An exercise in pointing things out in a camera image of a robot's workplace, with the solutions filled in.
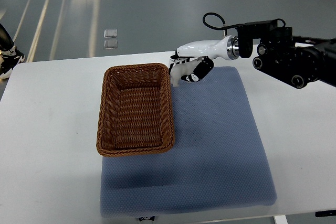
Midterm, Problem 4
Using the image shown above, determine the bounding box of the clear floor plate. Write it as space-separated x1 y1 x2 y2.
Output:
104 28 118 38
104 39 118 50

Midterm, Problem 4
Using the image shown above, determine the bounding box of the brown wicker basket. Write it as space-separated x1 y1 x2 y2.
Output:
96 63 175 157

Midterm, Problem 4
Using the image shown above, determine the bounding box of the white toy bear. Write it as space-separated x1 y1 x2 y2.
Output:
170 58 202 87

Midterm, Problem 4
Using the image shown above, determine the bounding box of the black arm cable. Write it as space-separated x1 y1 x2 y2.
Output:
202 12 287 37

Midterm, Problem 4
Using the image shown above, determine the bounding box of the white table leg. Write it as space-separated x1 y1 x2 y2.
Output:
273 215 288 224

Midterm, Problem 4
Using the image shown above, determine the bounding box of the blue grey cushion mat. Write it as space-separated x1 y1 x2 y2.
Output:
100 67 277 218

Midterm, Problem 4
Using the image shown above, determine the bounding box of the black white sneaker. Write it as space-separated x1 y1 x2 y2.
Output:
1 46 25 80

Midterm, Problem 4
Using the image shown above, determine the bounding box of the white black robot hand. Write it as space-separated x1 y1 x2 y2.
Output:
169 35 239 82

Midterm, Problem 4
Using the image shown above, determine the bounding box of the lower clear floor plate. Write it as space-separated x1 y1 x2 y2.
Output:
104 39 118 50

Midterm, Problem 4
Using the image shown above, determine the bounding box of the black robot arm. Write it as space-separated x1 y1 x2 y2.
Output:
233 18 335 89

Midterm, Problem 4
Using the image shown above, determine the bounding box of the upper clear floor plate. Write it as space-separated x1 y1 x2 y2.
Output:
104 28 118 38

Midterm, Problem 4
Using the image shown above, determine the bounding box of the black table control panel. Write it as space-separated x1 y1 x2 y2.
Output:
315 210 336 218

